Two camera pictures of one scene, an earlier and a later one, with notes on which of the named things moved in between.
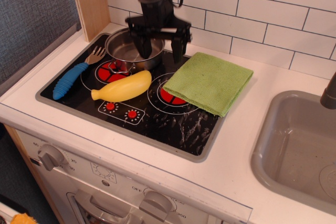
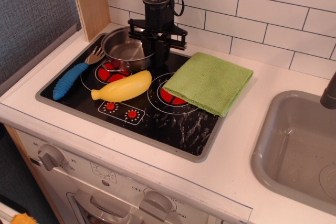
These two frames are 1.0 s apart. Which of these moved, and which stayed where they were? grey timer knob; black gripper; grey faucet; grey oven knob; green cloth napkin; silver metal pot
Moved: black gripper; silver metal pot
Stayed: green cloth napkin; grey oven knob; grey faucet; grey timer knob
